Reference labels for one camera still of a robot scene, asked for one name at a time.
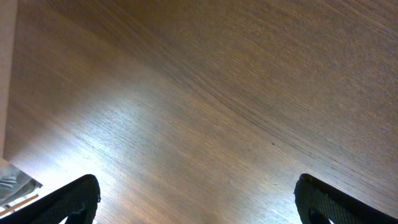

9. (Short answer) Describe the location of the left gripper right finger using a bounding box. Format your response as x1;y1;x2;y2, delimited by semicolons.
294;174;397;224

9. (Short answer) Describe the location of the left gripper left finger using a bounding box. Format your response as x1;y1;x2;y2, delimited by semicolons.
1;174;101;224

